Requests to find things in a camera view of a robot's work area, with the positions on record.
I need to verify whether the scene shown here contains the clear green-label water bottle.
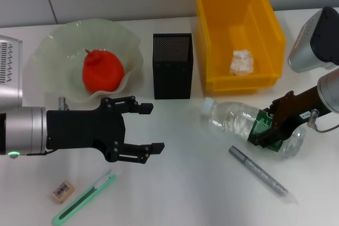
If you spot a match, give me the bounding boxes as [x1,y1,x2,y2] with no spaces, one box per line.
[200,97,307,159]

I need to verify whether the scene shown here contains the red-orange toy orange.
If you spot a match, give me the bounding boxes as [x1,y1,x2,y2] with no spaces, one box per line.
[82,48,125,94]

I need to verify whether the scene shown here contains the black mesh pen holder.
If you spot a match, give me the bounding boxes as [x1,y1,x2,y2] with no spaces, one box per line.
[152,32,194,100]

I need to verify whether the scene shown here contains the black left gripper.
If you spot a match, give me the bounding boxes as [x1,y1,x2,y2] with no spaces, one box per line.
[45,95,165,165]

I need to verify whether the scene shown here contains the green wavy glass fruit plate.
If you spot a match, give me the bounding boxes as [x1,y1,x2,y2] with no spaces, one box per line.
[22,19,145,104]

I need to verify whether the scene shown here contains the silver grey pen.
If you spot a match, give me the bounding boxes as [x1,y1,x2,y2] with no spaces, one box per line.
[229,145,299,205]

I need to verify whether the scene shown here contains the yellow plastic bin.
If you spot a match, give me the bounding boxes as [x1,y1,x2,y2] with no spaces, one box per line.
[193,0,287,96]

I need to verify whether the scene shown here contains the mint green utility knife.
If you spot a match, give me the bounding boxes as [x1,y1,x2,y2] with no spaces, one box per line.
[51,167,122,226]

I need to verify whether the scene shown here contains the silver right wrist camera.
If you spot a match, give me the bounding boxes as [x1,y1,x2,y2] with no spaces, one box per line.
[288,6,339,73]

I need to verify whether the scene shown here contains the beige eraser with barcode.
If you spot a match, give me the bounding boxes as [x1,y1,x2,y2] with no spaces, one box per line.
[50,180,75,204]

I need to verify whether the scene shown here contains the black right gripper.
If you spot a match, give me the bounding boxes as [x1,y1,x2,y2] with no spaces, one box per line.
[248,86,327,149]

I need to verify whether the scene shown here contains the white paper ball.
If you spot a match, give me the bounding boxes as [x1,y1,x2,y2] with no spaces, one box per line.
[229,49,254,76]

